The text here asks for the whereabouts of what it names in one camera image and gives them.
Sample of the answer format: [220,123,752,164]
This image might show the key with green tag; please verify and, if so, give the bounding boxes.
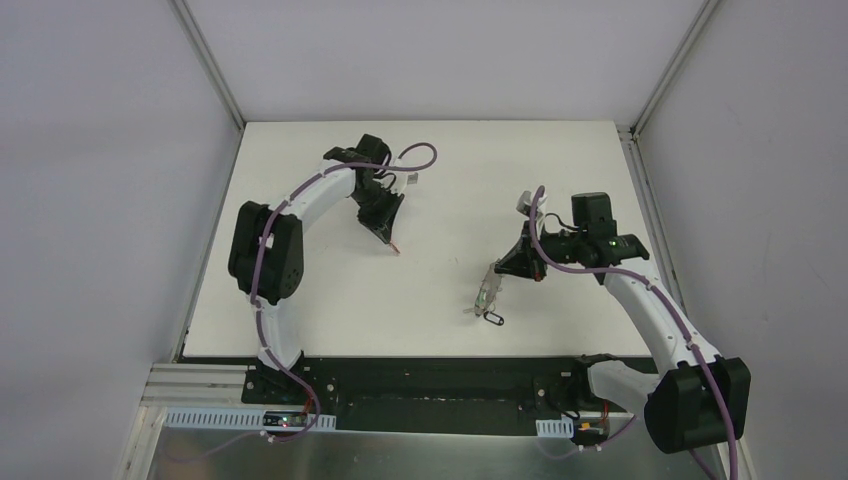
[463,291,496,317]

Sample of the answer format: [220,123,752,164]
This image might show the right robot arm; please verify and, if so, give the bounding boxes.
[490,188,752,453]

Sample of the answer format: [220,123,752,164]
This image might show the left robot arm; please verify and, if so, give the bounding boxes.
[227,134,412,405]

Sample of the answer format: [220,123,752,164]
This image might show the key with black tag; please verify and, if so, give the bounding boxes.
[482,311,505,326]

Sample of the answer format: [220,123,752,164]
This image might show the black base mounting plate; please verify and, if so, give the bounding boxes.
[241,356,621,436]

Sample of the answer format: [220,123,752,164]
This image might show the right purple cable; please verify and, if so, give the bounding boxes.
[528,185,741,480]

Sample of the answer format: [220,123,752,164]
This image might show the purple cable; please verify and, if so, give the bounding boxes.
[528,185,741,480]
[158,141,439,464]

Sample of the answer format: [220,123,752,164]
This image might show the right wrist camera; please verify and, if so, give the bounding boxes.
[516,190,547,217]

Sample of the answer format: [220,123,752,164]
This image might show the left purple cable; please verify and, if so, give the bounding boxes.
[158,141,439,464]

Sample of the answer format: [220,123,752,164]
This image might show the white slotted cable duct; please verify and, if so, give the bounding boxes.
[164,407,575,440]

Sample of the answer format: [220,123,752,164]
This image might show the aluminium frame rail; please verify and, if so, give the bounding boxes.
[141,363,247,407]

